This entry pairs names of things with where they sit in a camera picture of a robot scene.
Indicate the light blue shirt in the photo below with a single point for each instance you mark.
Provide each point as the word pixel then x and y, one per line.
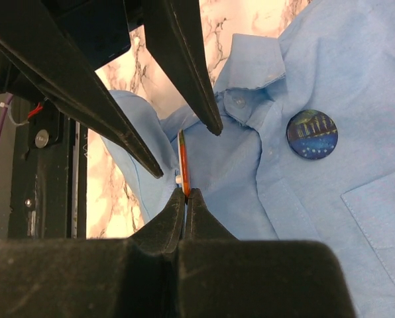
pixel 337 57

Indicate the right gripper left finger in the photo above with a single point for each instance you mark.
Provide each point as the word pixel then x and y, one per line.
pixel 128 277

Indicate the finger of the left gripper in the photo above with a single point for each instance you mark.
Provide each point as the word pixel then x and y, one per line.
pixel 174 38
pixel 38 47

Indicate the blue round brooch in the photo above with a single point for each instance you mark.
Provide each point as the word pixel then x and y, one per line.
pixel 312 134

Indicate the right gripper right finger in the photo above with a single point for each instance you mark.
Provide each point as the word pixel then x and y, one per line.
pixel 221 276

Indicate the orange round brooch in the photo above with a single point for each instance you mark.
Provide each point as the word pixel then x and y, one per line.
pixel 183 178

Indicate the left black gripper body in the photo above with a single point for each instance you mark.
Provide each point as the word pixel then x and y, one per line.
pixel 100 29

